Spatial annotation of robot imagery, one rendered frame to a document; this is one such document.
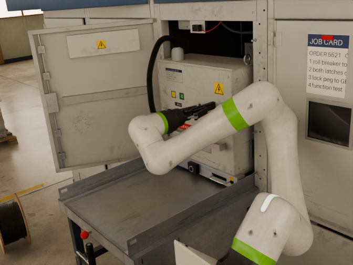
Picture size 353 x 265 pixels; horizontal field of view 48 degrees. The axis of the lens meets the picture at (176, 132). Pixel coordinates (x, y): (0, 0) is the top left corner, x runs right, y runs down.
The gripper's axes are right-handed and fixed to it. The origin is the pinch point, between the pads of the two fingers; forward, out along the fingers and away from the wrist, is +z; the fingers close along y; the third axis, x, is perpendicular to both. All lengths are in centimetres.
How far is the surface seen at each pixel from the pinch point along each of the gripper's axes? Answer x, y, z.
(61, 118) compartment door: -10, -74, -35
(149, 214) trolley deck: -38, -3, -34
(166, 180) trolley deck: -38.2, -21.5, -10.3
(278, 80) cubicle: 12.6, 27.9, 10.2
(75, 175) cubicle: -94, -178, 11
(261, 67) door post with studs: 16.4, 18.5, 12.3
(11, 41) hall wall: -59, -1112, 286
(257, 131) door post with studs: -11.5, 16.0, 12.6
